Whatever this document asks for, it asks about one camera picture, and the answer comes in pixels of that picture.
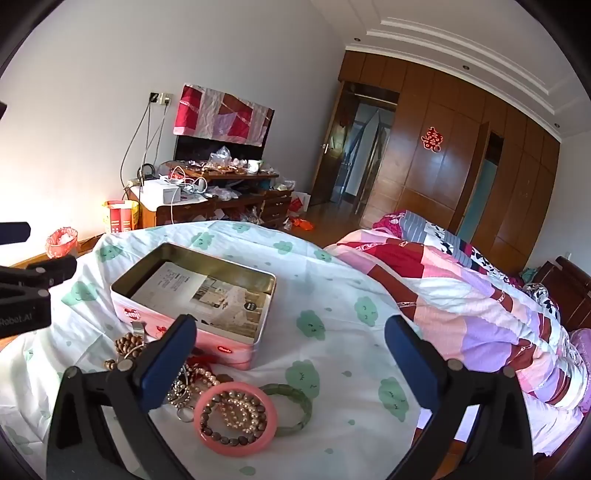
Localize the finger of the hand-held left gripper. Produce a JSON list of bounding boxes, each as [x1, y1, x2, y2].
[[0, 222, 32, 243], [0, 256, 78, 301]]

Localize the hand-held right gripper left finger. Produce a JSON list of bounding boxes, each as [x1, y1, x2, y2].
[[45, 315, 201, 480]]

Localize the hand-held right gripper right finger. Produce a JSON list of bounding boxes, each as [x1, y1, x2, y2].
[[384, 315, 536, 480]]

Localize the brown wooden bead bracelet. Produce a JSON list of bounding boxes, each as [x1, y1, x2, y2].
[[103, 333, 153, 373]]

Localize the pink tin box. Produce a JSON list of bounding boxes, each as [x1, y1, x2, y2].
[[110, 242, 278, 371]]

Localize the dark bead bracelet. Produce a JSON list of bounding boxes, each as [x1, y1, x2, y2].
[[200, 390, 269, 446]]

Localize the pink bangle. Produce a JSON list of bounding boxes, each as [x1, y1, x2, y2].
[[193, 381, 279, 458]]

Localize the green jade bangle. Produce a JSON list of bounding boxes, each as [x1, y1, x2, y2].
[[259, 383, 314, 437]]

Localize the bin with red bag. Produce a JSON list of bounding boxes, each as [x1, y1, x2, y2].
[[45, 226, 79, 260]]

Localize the printed paper booklet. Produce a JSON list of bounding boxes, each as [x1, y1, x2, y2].
[[131, 261, 271, 341]]

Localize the bed with pink quilt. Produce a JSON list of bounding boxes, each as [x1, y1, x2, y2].
[[323, 210, 591, 457]]

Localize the red and yellow carton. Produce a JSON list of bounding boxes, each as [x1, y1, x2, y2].
[[102, 199, 140, 235]]

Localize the white cardboard box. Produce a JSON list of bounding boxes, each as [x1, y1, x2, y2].
[[138, 179, 184, 206]]

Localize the wooden television cabinet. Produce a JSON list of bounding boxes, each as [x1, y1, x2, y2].
[[126, 161, 294, 230]]

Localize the dark wooden headboard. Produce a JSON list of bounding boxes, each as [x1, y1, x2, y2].
[[531, 256, 591, 334]]

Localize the black television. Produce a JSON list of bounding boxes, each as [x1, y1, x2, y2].
[[174, 133, 265, 163]]

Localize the red gift bag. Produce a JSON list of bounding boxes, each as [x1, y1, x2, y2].
[[288, 191, 311, 216]]

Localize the brown wooden wardrobe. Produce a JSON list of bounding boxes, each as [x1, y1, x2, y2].
[[338, 50, 562, 278]]

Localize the wooden room door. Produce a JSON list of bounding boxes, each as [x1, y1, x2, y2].
[[311, 80, 352, 207]]

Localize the red and pink cover cloth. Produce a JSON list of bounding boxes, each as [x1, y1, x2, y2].
[[172, 83, 276, 148]]

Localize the pearl necklace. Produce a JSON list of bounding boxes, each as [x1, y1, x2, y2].
[[166, 362, 222, 408]]

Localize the small pearl bead bracelet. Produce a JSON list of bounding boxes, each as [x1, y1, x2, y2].
[[217, 399, 259, 435]]

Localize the white cable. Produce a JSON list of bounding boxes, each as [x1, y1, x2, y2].
[[167, 166, 214, 223]]

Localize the dark hanging cables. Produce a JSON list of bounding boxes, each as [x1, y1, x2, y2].
[[120, 99, 165, 186]]

